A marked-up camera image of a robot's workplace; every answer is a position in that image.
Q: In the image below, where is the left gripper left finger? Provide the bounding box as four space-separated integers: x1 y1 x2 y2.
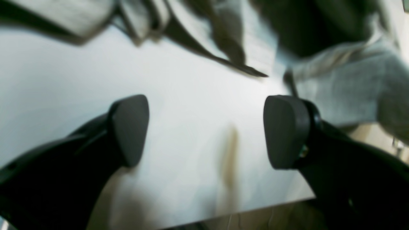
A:
0 95 149 230

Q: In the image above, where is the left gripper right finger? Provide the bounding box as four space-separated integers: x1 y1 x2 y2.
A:
263 96 409 230

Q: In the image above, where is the beige t-shirt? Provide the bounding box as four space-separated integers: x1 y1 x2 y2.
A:
1 0 408 144

